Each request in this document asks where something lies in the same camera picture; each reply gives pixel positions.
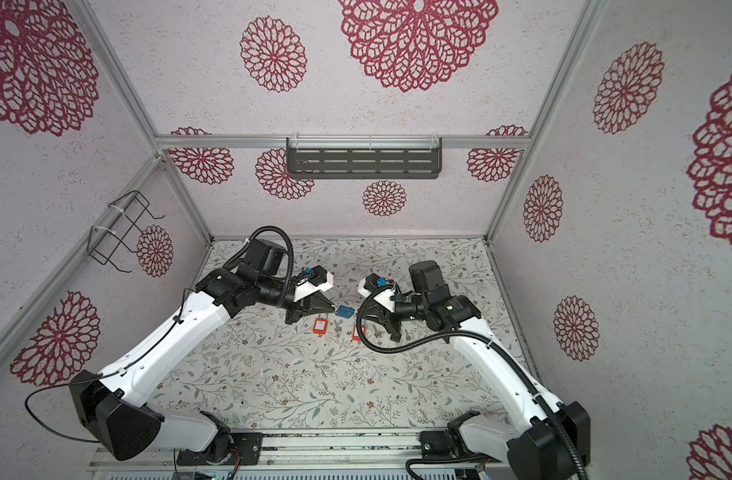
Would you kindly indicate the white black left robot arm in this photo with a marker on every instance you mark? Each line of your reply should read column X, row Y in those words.
column 114, row 404

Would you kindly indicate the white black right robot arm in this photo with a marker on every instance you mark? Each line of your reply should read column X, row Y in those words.
column 542, row 437

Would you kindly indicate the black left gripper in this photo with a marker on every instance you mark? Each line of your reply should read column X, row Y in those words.
column 307, row 305

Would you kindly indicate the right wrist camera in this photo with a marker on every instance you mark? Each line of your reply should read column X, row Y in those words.
column 382, row 288

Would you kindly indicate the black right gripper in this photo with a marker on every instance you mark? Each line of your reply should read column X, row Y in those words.
column 383, row 316

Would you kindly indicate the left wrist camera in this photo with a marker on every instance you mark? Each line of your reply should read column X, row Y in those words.
column 312, row 280

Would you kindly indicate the blue padlock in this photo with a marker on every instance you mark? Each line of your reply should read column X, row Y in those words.
column 344, row 311

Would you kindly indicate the grey metal wall shelf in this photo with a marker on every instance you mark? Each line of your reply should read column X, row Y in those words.
column 367, row 158

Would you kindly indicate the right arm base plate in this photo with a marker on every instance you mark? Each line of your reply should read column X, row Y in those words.
column 443, row 445

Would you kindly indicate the aluminium front rail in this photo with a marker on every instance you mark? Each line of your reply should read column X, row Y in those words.
column 287, row 450

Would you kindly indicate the red padlock with warning label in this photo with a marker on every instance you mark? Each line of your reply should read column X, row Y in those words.
column 320, row 326

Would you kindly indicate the black wire wall basket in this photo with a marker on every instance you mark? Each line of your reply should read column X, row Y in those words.
column 129, row 209

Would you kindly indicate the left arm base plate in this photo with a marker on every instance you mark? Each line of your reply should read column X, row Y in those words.
column 242, row 449

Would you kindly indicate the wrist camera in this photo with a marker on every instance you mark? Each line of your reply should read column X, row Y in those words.
column 312, row 280
column 382, row 288

